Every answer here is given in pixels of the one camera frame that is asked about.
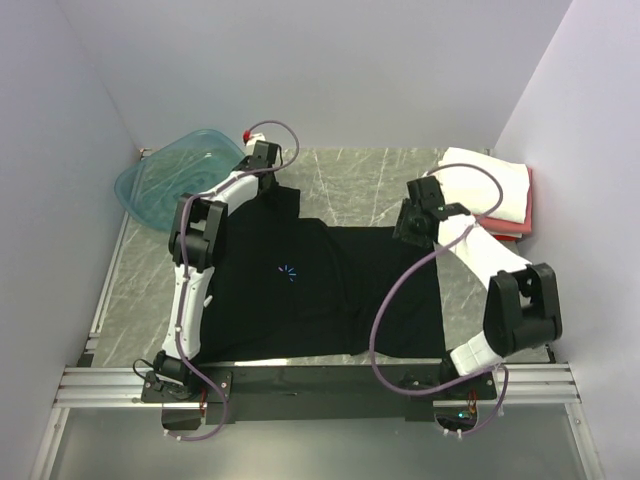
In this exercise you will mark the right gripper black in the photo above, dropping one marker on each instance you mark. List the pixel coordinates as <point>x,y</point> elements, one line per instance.
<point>402,230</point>

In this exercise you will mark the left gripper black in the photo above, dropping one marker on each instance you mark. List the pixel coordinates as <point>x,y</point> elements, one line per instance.
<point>275,184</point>

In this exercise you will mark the black t shirt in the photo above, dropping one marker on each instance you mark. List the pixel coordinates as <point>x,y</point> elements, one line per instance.
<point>289,286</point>

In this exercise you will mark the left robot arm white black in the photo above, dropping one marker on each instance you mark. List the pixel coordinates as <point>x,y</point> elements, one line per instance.
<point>197,244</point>

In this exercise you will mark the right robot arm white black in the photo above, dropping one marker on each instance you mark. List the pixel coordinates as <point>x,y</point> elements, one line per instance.
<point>522,307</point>

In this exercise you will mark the white folded t shirt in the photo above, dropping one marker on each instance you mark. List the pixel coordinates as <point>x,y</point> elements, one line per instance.
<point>477,178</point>

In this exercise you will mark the red folded t shirt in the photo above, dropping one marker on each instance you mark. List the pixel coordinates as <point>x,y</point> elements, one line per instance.
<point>525,235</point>

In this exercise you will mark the teal plastic basket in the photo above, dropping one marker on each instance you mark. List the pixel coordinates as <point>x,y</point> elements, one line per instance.
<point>149,191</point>

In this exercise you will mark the black base bar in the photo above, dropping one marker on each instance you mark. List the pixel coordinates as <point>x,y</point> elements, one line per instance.
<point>269,393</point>

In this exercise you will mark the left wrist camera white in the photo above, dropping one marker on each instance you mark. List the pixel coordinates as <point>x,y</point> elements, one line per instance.
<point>250,139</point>

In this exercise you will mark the aluminium rail left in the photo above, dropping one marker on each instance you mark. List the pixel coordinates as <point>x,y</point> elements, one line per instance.
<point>85,386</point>

